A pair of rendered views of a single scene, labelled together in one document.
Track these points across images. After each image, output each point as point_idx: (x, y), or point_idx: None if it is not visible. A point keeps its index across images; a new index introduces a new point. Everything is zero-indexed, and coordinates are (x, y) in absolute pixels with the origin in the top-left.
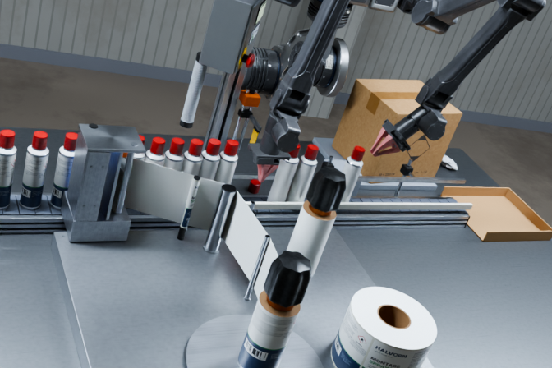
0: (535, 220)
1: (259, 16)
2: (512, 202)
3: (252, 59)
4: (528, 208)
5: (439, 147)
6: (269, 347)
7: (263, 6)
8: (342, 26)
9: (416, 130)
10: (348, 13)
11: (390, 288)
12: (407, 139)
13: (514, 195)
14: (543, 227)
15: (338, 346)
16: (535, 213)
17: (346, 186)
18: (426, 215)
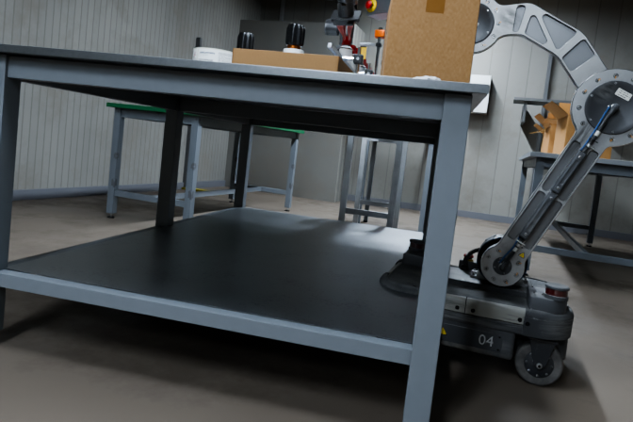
0: (267, 58)
1: None
2: (318, 70)
3: (365, 2)
4: (288, 54)
5: (386, 40)
6: None
7: None
8: None
9: (337, 2)
10: None
11: (231, 52)
12: (338, 13)
13: (322, 56)
14: (250, 57)
15: None
16: (274, 52)
17: (287, 26)
18: None
